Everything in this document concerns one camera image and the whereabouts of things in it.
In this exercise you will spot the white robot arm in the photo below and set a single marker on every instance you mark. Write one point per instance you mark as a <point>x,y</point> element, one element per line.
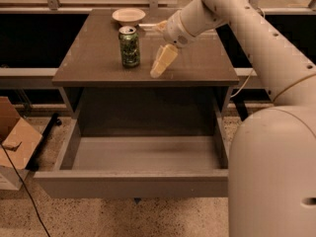
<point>272,159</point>

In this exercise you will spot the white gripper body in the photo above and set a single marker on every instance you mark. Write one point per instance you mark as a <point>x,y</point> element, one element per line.
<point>175,30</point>

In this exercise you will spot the white ceramic bowl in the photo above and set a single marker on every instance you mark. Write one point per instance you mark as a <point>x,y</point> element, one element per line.
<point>128,16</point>

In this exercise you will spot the open grey top drawer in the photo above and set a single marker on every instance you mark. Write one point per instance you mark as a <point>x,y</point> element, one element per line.
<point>141,145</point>

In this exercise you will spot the black stand foot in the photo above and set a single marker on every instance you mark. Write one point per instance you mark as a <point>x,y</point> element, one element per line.
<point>33,164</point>
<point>240,107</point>

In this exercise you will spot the grey drawer cabinet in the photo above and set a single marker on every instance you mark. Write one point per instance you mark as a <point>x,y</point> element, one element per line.
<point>146,66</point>

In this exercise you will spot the black stand foot left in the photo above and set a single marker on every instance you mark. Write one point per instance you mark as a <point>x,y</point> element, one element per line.
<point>33,164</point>

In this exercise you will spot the cardboard box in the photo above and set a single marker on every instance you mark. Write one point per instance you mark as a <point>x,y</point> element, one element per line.
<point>20,140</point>

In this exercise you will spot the black stand foot right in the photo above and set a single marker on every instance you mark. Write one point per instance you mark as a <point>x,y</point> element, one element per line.
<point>240,107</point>

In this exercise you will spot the green soda can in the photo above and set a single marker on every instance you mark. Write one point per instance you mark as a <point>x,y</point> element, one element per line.
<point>129,46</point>

